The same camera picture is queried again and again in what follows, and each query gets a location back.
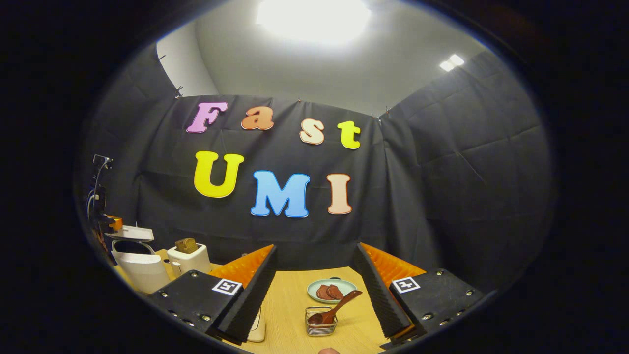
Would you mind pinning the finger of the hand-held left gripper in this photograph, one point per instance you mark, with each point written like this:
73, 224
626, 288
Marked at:
116, 223

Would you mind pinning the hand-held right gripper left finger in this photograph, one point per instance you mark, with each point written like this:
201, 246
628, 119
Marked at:
250, 300

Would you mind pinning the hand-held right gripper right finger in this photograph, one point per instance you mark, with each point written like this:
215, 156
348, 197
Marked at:
381, 295

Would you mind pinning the white rice cooker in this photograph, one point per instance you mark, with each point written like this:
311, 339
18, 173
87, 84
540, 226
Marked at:
142, 273

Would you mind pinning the brown wooden spoon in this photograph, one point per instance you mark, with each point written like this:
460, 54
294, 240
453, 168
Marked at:
317, 318

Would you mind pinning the beige square tray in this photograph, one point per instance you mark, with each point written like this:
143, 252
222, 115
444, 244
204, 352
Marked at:
256, 329

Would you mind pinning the pale green plate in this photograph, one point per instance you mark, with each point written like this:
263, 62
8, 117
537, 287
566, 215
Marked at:
344, 285

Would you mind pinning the red meat slice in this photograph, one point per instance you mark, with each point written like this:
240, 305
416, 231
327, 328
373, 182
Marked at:
337, 291
323, 292

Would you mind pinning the white toaster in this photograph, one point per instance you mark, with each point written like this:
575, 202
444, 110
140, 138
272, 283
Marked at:
194, 263

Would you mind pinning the brown bread slice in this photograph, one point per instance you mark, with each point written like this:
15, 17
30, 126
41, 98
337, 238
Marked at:
186, 246

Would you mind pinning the small ceiling light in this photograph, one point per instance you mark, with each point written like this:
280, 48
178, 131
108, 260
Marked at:
452, 62

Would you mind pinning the large ceiling light panel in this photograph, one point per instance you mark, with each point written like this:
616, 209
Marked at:
314, 19

